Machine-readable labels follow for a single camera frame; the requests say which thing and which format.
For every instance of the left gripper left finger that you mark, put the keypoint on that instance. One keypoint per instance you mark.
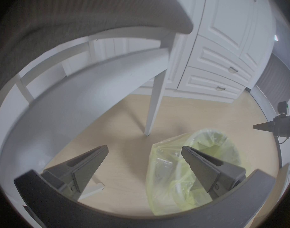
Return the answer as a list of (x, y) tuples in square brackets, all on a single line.
[(73, 172)]

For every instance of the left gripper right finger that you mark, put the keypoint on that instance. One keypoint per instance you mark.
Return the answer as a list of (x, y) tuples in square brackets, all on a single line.
[(213, 172)]

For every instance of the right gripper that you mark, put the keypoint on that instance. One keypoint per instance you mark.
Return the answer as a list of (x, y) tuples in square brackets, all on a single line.
[(285, 126)]

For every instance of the clear yellow plastic bag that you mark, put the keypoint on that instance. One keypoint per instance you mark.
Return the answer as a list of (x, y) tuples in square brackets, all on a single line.
[(164, 174)]

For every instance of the white trash bin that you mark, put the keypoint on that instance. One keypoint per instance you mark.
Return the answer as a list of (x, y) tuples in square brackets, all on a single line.
[(232, 151)]

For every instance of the white chair with grey seat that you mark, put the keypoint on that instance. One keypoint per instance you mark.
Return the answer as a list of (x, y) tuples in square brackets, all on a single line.
[(88, 91)]

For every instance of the white wardrobe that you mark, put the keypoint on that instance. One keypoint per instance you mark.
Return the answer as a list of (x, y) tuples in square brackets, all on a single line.
[(230, 20)]

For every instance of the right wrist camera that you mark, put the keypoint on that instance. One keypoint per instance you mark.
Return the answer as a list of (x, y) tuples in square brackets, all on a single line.
[(282, 107)]

